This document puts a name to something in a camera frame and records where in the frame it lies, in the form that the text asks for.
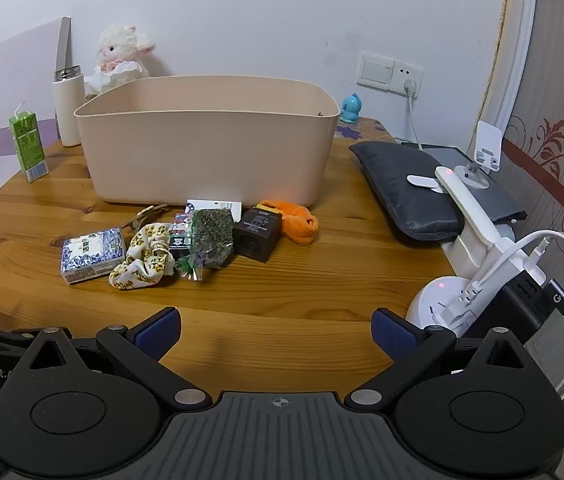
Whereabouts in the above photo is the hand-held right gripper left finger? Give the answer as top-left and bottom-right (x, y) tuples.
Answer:
(16, 307), (213, 407)

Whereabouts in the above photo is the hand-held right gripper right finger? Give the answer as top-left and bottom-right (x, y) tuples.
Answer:
(345, 309), (538, 407)

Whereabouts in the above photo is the green candy wrapper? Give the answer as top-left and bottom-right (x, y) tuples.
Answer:
(174, 253), (205, 281)

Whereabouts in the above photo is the floral fabric scrunchie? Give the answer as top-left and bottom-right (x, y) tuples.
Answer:
(108, 222), (175, 292)

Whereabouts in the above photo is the small patterned snack packet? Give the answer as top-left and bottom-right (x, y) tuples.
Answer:
(169, 212), (193, 262)

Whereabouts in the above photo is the blue patterned tissue pack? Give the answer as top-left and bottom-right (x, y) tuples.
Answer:
(60, 227), (127, 286)

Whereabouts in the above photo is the dried herb bag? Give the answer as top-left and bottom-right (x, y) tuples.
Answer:
(189, 208), (237, 270)

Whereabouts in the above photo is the wooden clip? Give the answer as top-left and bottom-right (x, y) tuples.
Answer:
(122, 202), (172, 231)

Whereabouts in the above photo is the black power adapter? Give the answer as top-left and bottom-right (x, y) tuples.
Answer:
(464, 271), (564, 347)

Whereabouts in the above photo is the dark brown cube box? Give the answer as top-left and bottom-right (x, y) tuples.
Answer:
(232, 206), (283, 264)

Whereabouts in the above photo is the dark grey cushion pad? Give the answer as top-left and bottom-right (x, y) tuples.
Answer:
(349, 140), (465, 242)

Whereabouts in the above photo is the white folding desk lamp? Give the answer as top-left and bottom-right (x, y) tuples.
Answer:
(405, 165), (517, 342)

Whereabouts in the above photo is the white card packet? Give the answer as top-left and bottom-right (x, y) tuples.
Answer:
(185, 199), (243, 222)

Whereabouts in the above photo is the orange cloth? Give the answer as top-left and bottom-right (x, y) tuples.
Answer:
(257, 200), (319, 246)

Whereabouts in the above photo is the green drink carton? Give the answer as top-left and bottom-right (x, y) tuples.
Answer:
(8, 101), (50, 184)

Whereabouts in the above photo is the grey tablet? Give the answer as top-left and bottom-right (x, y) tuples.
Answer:
(419, 143), (528, 224)

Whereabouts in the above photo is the beige plastic storage bin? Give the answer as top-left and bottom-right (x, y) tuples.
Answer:
(73, 76), (341, 209)

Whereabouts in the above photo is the white thermos bottle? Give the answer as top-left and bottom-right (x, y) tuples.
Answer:
(52, 65), (86, 148)

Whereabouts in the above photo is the white phone stand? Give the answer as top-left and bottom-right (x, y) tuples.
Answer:
(454, 120), (504, 190)

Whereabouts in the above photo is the blue toy figure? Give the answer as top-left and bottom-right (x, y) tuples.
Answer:
(339, 93), (361, 125)

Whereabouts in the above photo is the white plush lamb toy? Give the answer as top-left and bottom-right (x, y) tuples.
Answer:
(84, 24), (157, 96)

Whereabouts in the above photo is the white plug with cable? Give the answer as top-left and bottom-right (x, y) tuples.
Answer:
(401, 77), (423, 150)

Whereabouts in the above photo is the white wall socket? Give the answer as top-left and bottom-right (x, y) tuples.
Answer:
(390, 58), (425, 97)

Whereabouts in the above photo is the white wall switch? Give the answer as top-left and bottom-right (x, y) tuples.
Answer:
(357, 51), (395, 92)

